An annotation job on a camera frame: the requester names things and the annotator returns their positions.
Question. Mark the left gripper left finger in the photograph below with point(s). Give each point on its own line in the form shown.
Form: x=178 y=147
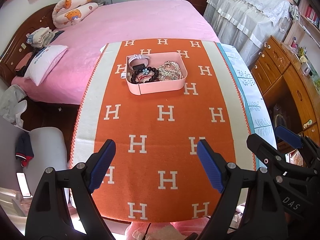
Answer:
x=48 y=216

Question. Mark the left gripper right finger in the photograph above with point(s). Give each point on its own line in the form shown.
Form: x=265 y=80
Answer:
x=263 y=217

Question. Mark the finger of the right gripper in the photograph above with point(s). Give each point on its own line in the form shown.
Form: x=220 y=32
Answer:
x=275 y=163
x=307 y=148

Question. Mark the rhinestone leaf hair comb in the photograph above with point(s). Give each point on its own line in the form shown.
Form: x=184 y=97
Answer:
x=170 y=73

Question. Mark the pink jewelry tray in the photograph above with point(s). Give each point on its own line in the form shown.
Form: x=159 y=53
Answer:
x=145 y=80

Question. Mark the wooden dresser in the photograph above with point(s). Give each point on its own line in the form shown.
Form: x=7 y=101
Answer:
x=291 y=97

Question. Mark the white blue patterned sheet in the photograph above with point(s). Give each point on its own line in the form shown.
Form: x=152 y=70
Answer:
x=255 y=108

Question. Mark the orange H-pattern blanket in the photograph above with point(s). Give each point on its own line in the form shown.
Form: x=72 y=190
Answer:
x=156 y=175

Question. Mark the white lace covered furniture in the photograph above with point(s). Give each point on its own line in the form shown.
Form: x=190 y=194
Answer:
x=248 y=24

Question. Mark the white pillow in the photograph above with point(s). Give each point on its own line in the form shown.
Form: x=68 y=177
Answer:
x=43 y=63

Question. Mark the wooden headboard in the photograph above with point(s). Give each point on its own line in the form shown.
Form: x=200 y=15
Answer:
x=17 y=48

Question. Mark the folded clothes pile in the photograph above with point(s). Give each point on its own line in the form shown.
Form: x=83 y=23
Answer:
x=42 y=37

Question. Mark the pink bed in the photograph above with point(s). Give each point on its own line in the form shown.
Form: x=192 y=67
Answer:
x=126 y=21

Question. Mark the bear print rolled quilt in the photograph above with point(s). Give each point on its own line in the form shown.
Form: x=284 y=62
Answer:
x=70 y=12

